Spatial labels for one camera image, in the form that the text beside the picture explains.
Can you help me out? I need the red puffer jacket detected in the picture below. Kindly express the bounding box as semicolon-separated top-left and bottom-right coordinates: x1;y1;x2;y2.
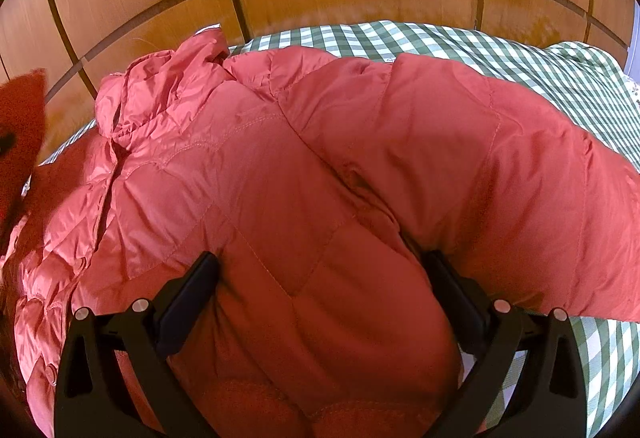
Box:
0;29;640;438

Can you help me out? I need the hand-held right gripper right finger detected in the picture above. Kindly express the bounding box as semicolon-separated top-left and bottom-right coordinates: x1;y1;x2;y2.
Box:
423;249;589;438

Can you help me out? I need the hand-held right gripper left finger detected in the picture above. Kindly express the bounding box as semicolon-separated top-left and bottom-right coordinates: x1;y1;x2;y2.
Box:
52;251;221;438

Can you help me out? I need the green checked bed sheet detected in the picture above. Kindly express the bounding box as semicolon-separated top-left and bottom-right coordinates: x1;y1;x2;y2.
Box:
22;21;637;438

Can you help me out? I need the wooden panelled headboard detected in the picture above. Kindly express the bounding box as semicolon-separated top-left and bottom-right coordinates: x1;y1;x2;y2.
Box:
0;0;637;169

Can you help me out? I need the red fuzzy cloth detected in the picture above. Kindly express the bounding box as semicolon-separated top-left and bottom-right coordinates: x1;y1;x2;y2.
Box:
0;68;48;239

